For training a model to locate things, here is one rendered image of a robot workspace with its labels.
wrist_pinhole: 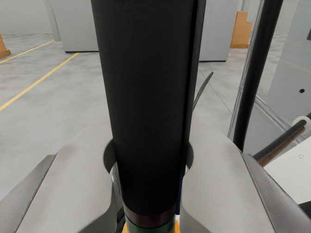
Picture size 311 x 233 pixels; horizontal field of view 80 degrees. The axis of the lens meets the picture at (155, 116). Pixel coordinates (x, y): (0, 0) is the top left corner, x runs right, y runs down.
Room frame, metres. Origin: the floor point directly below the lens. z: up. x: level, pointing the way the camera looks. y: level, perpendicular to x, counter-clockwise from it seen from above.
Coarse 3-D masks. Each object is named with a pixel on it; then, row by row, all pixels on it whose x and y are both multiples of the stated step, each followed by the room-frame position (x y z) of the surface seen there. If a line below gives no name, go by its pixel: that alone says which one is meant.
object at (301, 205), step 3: (309, 201) 0.15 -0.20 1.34; (300, 204) 0.15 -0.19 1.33; (303, 204) 0.14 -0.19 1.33; (306, 204) 0.14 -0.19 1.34; (309, 204) 0.14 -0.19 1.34; (300, 207) 0.14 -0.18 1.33; (303, 207) 0.14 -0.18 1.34; (306, 207) 0.14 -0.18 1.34; (309, 207) 0.13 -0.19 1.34; (306, 210) 0.13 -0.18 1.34; (309, 210) 0.13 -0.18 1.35; (306, 213) 0.13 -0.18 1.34; (309, 213) 0.12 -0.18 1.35; (309, 216) 0.12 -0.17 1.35
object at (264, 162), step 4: (304, 128) 0.24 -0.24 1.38; (296, 132) 0.23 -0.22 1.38; (300, 132) 0.23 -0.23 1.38; (292, 136) 0.22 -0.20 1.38; (296, 136) 0.22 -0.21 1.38; (288, 140) 0.21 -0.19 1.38; (292, 140) 0.22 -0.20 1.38; (284, 144) 0.20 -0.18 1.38; (288, 144) 0.21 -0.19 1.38; (280, 148) 0.20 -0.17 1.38; (284, 148) 0.20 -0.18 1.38; (276, 152) 0.19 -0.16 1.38; (280, 152) 0.19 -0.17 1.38; (268, 156) 0.18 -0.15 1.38; (272, 156) 0.18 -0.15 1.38; (264, 160) 0.17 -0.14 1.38; (268, 160) 0.17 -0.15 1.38; (260, 164) 0.17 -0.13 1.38; (264, 164) 0.17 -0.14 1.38
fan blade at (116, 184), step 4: (116, 164) 0.41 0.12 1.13; (112, 168) 0.46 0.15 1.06; (116, 168) 0.40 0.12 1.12; (112, 172) 0.45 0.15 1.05; (116, 172) 0.39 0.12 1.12; (116, 176) 0.38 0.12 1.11; (116, 180) 0.38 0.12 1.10; (116, 184) 0.37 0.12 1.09; (116, 188) 0.37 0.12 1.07; (120, 188) 0.33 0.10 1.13; (116, 192) 0.38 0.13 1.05; (120, 192) 0.33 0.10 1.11; (116, 196) 0.38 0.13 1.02; (120, 196) 0.33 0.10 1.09; (116, 200) 0.38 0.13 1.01; (120, 200) 0.34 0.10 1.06; (120, 204) 0.34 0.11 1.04
